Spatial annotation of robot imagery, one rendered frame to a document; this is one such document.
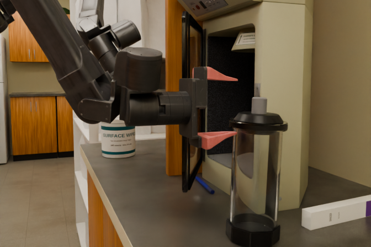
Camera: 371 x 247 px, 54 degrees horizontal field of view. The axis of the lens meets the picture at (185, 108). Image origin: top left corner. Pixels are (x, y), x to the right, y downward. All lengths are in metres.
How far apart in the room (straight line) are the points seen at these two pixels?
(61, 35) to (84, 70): 0.06
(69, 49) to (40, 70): 5.65
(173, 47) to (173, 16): 0.09
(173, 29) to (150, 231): 0.61
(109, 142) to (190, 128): 0.81
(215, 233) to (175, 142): 0.44
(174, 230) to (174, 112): 0.28
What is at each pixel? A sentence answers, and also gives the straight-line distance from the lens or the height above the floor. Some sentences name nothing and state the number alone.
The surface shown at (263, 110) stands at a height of 1.19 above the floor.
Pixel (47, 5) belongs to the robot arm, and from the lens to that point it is 0.61.
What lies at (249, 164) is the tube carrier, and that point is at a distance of 0.67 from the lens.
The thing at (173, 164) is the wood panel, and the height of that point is 0.98.
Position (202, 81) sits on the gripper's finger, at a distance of 0.61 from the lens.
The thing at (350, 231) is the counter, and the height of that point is 0.94.
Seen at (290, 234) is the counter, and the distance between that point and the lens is 0.79.
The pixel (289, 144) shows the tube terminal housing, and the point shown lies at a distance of 0.88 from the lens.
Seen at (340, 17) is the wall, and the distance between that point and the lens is 1.28.
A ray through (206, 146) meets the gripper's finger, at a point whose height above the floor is 1.13.
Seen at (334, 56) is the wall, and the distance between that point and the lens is 1.28.
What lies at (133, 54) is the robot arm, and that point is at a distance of 0.56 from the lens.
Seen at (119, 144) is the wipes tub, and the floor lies 0.99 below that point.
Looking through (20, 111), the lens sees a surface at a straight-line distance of 5.73.
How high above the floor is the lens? 1.25
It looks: 5 degrees down
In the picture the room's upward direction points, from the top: straight up
